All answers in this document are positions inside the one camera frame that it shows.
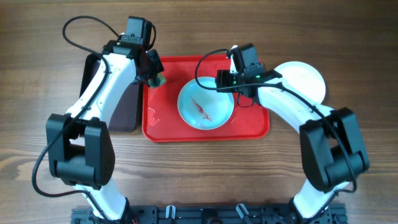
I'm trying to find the green yellow sponge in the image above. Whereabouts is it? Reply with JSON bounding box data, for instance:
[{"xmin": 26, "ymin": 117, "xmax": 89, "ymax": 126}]
[{"xmin": 149, "ymin": 73, "xmax": 166, "ymax": 88}]

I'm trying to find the light blue ceramic plate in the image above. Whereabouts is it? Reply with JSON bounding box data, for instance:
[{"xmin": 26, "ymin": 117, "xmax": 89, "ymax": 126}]
[{"xmin": 177, "ymin": 77, "xmax": 234, "ymax": 131}]

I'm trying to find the white ceramic plate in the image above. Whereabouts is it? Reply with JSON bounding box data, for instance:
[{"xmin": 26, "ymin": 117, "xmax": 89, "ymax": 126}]
[{"xmin": 274, "ymin": 61, "xmax": 326, "ymax": 104}]

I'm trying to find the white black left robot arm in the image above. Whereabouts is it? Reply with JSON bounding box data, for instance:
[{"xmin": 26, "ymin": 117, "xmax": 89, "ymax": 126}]
[{"xmin": 45, "ymin": 45, "xmax": 164, "ymax": 223}]

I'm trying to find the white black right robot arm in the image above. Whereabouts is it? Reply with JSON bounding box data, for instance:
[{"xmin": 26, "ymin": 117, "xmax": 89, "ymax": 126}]
[{"xmin": 215, "ymin": 69, "xmax": 370, "ymax": 223}]

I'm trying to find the dark brown tray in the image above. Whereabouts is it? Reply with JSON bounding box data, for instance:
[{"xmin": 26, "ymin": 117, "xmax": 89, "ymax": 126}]
[{"xmin": 80, "ymin": 54, "xmax": 143, "ymax": 133}]

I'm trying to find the red plastic tray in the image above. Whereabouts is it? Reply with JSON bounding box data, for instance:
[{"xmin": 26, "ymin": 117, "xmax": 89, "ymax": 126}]
[{"xmin": 142, "ymin": 55, "xmax": 271, "ymax": 142}]

